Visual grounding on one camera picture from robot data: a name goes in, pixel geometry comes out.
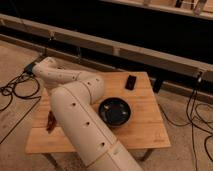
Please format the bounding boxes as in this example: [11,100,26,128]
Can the small black device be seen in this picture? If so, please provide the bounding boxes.
[125,75,137,90]

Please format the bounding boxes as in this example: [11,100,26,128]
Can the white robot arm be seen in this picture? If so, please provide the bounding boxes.
[32,57,143,171]

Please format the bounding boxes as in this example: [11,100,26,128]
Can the dark red chili pepper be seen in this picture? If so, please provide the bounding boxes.
[46,112,56,133]

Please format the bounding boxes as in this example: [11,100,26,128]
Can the black cables on floor right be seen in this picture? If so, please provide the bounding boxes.
[159,71,213,171]

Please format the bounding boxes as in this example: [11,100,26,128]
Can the dark ceramic bowl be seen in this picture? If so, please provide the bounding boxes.
[98,97,131,127]

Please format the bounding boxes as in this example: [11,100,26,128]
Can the black power adapter box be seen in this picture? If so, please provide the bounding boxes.
[24,62,36,75]

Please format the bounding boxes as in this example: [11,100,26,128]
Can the wooden table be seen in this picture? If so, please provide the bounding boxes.
[25,72,170,154]

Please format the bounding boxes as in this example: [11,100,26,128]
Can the wooden shelf rail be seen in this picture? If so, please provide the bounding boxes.
[0,13,213,82]

